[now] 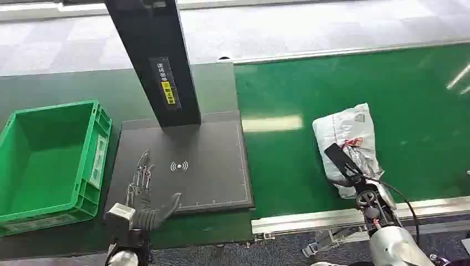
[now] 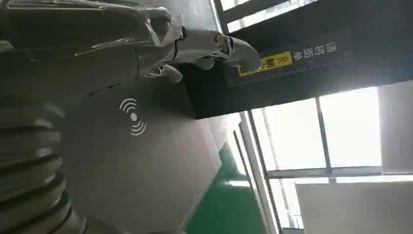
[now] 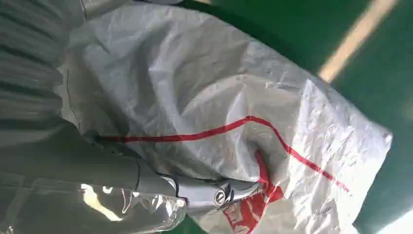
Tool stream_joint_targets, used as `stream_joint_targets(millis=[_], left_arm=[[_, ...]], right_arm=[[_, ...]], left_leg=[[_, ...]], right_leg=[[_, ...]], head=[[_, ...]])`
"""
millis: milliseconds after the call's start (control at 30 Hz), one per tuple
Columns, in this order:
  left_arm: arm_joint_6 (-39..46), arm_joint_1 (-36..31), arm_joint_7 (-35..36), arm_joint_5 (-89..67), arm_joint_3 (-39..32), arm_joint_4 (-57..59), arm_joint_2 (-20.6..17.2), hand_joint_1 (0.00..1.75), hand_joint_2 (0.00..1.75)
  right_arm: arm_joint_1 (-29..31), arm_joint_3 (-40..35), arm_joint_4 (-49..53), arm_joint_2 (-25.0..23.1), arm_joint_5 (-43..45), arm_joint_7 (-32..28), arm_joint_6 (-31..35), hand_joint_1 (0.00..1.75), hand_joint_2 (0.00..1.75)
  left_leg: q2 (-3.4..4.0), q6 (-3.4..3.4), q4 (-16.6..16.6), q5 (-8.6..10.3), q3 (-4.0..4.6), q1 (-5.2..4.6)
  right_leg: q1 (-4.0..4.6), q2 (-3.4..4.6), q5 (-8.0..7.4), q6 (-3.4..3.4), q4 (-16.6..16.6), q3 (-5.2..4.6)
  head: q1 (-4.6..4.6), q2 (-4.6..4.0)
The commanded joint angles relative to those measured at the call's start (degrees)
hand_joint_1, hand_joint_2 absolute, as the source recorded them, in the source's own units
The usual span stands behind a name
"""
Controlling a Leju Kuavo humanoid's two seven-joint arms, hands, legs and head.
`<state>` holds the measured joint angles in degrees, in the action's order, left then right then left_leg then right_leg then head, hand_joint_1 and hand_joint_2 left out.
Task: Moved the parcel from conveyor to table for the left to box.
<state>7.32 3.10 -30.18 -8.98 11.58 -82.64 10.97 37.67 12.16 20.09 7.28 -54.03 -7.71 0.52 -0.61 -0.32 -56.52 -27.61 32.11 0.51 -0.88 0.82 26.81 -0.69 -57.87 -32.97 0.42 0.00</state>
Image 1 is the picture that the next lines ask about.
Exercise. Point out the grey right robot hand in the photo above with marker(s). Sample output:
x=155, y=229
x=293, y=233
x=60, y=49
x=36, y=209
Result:
x=378, y=191

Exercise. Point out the green conveyor belt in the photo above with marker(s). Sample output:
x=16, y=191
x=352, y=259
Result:
x=385, y=121

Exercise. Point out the white label on crate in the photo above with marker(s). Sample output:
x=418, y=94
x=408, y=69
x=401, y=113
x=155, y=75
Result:
x=98, y=160

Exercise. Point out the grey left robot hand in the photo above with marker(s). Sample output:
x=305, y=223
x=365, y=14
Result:
x=147, y=218

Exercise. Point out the green plastic crate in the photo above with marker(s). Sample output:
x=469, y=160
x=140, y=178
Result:
x=47, y=165

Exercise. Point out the black yellow label on post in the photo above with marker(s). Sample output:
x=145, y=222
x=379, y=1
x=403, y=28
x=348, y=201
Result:
x=166, y=83

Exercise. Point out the aluminium conveyor side rail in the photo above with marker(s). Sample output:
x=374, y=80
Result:
x=330, y=216
x=349, y=51

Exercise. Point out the small metal rail clamp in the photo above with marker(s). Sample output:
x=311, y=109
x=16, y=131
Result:
x=262, y=238

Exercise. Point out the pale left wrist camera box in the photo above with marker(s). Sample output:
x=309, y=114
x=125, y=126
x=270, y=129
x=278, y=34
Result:
x=119, y=214

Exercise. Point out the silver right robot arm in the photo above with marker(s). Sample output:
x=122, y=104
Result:
x=393, y=242

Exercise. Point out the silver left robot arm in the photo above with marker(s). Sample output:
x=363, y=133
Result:
x=126, y=249

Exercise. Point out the black scanner base plate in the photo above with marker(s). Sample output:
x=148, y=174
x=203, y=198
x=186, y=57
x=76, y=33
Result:
x=205, y=172

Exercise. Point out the white plastic parcel bag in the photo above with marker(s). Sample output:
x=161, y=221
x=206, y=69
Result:
x=347, y=139

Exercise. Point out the metal conveyor support bracket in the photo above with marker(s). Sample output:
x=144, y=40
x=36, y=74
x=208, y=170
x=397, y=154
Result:
x=330, y=240

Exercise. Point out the black scanner post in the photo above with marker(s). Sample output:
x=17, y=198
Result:
x=154, y=55

